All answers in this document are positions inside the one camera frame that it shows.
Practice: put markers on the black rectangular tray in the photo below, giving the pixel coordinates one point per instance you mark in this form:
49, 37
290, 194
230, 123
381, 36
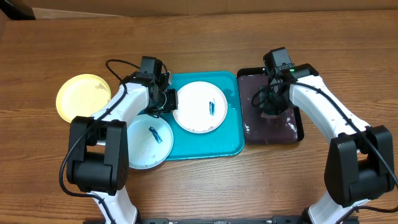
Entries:
287, 128

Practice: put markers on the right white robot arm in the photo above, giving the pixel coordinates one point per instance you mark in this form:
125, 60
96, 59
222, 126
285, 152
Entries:
360, 163

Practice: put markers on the light blue plate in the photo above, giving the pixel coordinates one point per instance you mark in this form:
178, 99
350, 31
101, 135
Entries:
150, 141

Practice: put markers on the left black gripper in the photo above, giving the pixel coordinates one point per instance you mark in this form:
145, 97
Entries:
172, 104

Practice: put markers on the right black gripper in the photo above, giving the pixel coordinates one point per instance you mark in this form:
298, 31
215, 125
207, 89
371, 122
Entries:
265, 104

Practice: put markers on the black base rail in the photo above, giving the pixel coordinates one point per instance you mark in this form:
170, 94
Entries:
273, 220

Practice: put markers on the green sponge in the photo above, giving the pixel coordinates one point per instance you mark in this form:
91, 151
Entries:
269, 116

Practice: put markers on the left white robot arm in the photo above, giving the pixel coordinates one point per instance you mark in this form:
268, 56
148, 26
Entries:
97, 162

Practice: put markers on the pink white plate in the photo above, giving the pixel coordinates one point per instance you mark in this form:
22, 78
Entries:
202, 107

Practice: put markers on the yellow plate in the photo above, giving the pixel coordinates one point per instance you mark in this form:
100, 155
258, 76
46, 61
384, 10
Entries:
82, 95

